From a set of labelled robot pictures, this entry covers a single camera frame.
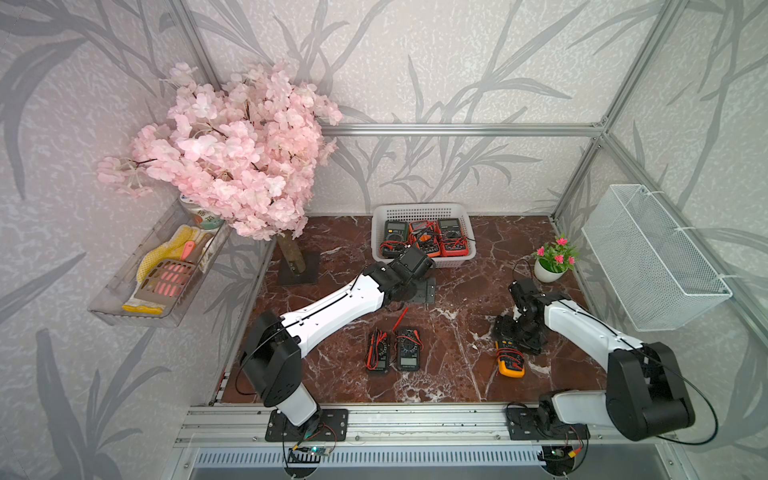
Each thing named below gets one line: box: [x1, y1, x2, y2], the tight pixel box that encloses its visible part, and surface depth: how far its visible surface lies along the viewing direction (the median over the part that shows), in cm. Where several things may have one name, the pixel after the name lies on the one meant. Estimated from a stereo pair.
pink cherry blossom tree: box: [97, 64, 343, 275], surface depth 62 cm
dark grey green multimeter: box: [396, 329, 424, 372], surface depth 84 cm
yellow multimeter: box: [495, 338, 525, 379], surface depth 82 cm
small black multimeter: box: [365, 328, 389, 372], surface depth 84 cm
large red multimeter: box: [439, 217, 469, 257], surface depth 101 cm
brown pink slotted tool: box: [134, 259, 196, 302], surface depth 61 cm
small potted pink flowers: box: [532, 234, 579, 283], surface depth 95 cm
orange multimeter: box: [408, 220, 441, 257], surface depth 105 cm
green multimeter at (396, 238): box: [380, 220, 409, 259], surface depth 107 cm
